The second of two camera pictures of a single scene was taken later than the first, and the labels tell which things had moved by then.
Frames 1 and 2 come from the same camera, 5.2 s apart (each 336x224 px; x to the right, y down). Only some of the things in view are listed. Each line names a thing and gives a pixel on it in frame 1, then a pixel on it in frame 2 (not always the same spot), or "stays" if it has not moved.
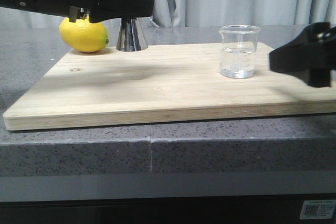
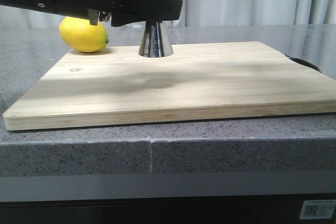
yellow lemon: x=83 y=35 stays
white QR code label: x=317 y=209 stays
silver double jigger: x=131 y=38 → x=155 y=42
